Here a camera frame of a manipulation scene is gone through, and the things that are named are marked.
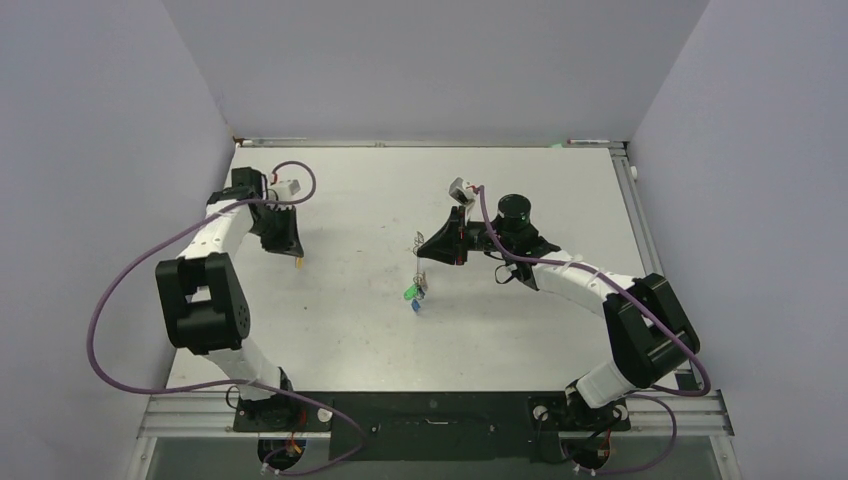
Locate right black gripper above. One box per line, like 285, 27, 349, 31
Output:
418, 205, 515, 267

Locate large metal ring disc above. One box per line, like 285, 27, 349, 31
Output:
412, 231, 428, 299

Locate green key tag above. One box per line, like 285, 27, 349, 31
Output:
403, 285, 419, 301

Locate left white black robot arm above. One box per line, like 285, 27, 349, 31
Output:
155, 167, 304, 430

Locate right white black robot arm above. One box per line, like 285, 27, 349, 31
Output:
415, 187, 700, 428

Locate red white marker pen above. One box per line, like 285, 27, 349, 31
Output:
566, 139, 612, 147

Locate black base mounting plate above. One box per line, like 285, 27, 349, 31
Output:
232, 391, 631, 468

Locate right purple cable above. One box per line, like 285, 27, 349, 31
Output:
475, 185, 713, 478

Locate purple cable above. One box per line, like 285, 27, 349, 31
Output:
86, 160, 370, 478
475, 185, 713, 478

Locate aluminium rail back edge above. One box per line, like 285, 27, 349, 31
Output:
234, 137, 627, 149

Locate aluminium frame rail right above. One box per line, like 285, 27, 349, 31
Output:
609, 142, 703, 391

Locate aluminium frame rail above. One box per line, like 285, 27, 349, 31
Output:
137, 391, 734, 439
609, 142, 703, 391

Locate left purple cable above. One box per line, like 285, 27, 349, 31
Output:
86, 160, 370, 478

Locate aluminium frame rail front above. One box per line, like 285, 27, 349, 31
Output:
137, 391, 734, 439

